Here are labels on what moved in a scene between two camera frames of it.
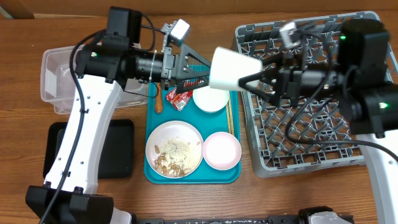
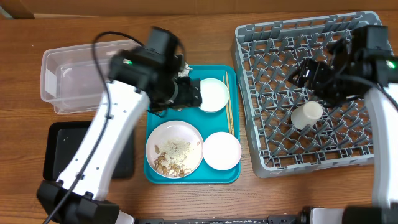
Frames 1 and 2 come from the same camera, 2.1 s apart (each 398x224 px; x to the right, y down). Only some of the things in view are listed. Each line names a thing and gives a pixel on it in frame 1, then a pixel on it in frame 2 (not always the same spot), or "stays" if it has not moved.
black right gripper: (283, 79) → (316, 68)
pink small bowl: (222, 150) stays
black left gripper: (174, 70) → (191, 93)
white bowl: (211, 99) stays
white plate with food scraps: (174, 149) stays
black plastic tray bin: (117, 160) stays
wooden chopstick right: (232, 129) stays
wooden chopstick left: (228, 121) stays
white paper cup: (227, 67) → (305, 115)
